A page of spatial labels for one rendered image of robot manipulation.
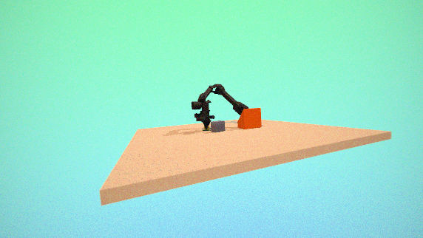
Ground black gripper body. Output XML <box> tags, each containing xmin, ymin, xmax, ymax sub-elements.
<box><xmin>196</xmin><ymin>109</ymin><xmax>215</xmax><ymax>121</ymax></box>

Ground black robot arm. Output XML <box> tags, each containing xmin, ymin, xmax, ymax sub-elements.
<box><xmin>192</xmin><ymin>84</ymin><xmax>248</xmax><ymax>118</ymax></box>

